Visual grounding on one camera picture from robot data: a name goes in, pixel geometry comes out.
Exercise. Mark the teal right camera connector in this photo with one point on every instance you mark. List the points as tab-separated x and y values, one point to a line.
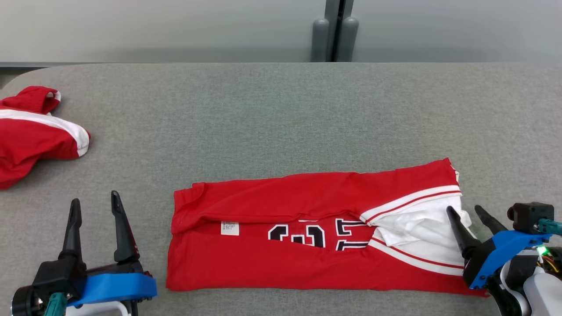
551	226

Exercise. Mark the teal left camera connector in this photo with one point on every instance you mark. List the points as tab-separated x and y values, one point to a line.
56	305

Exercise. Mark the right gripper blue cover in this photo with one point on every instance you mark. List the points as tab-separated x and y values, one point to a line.
500	245

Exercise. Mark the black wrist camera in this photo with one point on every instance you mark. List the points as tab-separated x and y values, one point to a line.
57	274
529	217

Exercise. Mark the teal camera connector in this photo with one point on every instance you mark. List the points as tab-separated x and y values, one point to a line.
56	305
551	226

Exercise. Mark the red basketball jersey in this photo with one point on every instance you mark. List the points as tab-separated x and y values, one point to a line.
263	267

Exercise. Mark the red white-striped shorts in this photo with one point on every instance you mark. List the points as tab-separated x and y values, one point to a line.
35	140

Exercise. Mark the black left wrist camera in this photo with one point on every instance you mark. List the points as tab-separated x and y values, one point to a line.
57	274

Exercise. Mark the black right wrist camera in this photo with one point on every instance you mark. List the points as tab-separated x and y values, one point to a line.
529	217

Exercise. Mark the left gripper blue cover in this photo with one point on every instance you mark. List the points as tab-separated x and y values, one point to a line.
118	287

